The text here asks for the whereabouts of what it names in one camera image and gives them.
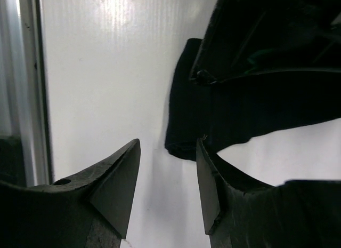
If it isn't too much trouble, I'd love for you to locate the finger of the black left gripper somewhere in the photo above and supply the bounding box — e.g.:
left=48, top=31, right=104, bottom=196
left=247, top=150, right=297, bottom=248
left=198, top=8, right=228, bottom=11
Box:
left=190, top=0, right=340, bottom=84

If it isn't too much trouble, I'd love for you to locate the aluminium table rail frame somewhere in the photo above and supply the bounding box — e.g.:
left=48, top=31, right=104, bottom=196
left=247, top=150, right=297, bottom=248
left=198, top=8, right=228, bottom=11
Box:
left=1, top=0, right=53, bottom=187

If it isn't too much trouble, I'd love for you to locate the black sock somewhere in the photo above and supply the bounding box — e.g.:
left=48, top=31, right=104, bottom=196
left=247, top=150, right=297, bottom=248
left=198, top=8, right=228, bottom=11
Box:
left=165, top=38, right=340, bottom=161

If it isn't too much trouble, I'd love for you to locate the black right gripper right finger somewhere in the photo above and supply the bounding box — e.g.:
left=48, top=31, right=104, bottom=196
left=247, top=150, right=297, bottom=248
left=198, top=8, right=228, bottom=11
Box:
left=197, top=139, right=340, bottom=247

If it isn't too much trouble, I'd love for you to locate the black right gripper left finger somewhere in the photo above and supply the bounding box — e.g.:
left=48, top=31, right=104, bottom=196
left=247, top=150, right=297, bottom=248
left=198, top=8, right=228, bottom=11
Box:
left=1, top=139, right=141, bottom=247

